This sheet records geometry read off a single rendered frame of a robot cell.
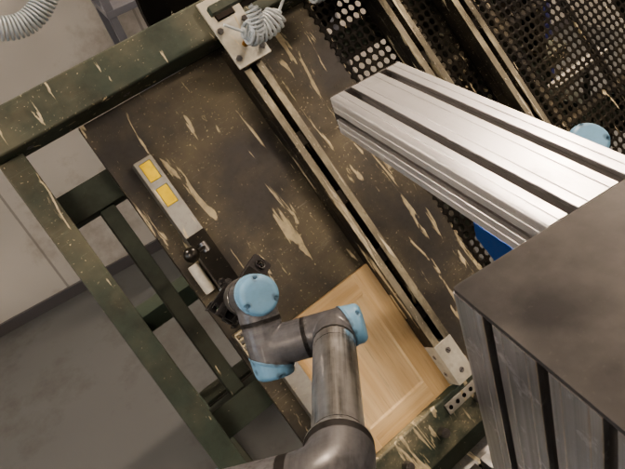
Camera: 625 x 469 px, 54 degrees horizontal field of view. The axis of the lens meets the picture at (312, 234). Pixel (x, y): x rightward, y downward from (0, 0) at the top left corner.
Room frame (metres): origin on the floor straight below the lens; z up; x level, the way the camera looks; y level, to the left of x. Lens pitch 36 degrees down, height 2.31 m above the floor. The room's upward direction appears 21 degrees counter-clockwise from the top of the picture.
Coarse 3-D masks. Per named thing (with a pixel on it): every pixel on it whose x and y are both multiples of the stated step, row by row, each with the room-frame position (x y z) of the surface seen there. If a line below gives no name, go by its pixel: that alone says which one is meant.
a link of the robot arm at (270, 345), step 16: (272, 320) 0.82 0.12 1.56; (256, 336) 0.81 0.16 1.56; (272, 336) 0.80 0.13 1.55; (288, 336) 0.79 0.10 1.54; (256, 352) 0.79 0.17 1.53; (272, 352) 0.78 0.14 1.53; (288, 352) 0.78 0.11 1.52; (304, 352) 0.77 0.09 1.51; (256, 368) 0.78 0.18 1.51; (272, 368) 0.77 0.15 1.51; (288, 368) 0.77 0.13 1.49
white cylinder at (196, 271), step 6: (198, 264) 1.25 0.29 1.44; (192, 270) 1.23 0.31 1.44; (198, 270) 1.23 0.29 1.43; (198, 276) 1.22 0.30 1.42; (204, 276) 1.22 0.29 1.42; (198, 282) 1.22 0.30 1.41; (204, 282) 1.21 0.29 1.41; (210, 282) 1.22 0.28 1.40; (204, 288) 1.21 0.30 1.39; (210, 288) 1.20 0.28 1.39
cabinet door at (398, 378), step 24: (336, 288) 1.22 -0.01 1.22; (360, 288) 1.22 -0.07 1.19; (312, 312) 1.18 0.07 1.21; (384, 312) 1.18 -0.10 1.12; (384, 336) 1.14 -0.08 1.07; (408, 336) 1.14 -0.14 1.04; (360, 360) 1.10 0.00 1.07; (384, 360) 1.10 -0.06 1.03; (408, 360) 1.10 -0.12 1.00; (432, 360) 1.10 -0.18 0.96; (384, 384) 1.06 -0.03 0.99; (408, 384) 1.06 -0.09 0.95; (432, 384) 1.06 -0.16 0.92; (384, 408) 1.02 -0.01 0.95; (408, 408) 1.02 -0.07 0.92; (384, 432) 0.98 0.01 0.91
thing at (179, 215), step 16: (144, 160) 1.39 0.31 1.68; (144, 176) 1.37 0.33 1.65; (176, 192) 1.35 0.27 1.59; (176, 208) 1.32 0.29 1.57; (176, 224) 1.29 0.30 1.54; (192, 224) 1.30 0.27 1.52; (208, 272) 1.23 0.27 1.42; (288, 384) 1.05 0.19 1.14; (304, 384) 1.04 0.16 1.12; (304, 400) 1.02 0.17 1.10
